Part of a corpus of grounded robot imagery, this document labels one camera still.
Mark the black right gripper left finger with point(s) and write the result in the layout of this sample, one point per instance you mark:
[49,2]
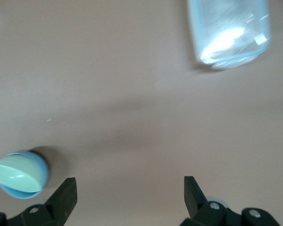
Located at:
[61,202]

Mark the green bowl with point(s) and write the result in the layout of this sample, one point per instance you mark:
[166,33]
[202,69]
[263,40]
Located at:
[16,174]

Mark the blue bowl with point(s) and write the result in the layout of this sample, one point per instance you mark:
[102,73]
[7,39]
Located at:
[43,167]

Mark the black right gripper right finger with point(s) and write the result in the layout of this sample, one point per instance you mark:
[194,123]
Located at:
[198,204]

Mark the clear plastic food container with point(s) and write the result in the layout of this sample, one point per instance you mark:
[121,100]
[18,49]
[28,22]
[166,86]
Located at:
[228,33]

